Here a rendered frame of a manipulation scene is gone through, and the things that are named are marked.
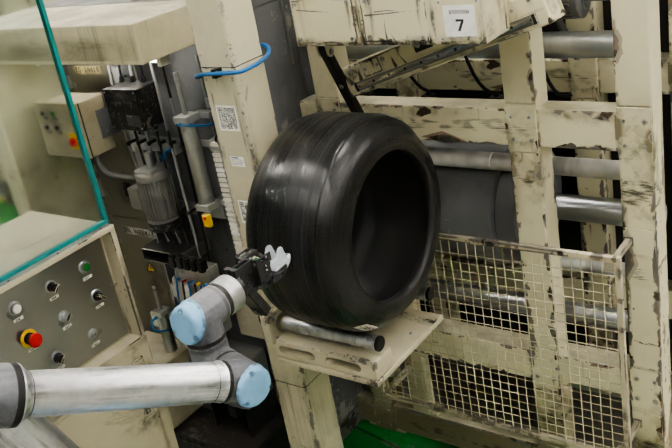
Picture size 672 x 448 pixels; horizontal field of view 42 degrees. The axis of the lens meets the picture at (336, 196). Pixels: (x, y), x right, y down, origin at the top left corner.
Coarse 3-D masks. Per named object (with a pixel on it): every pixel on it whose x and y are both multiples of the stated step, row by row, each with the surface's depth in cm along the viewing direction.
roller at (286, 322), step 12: (288, 324) 252; (300, 324) 250; (312, 324) 248; (312, 336) 249; (324, 336) 245; (336, 336) 242; (348, 336) 240; (360, 336) 238; (372, 336) 236; (372, 348) 236
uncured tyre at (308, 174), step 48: (288, 144) 228; (336, 144) 220; (384, 144) 227; (288, 192) 219; (336, 192) 215; (384, 192) 269; (432, 192) 249; (288, 240) 218; (336, 240) 215; (384, 240) 269; (432, 240) 252; (288, 288) 225; (336, 288) 219; (384, 288) 259
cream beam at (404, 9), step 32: (320, 0) 241; (352, 0) 235; (384, 0) 229; (416, 0) 223; (448, 0) 218; (480, 0) 213; (320, 32) 245; (352, 32) 239; (384, 32) 233; (416, 32) 227; (480, 32) 216
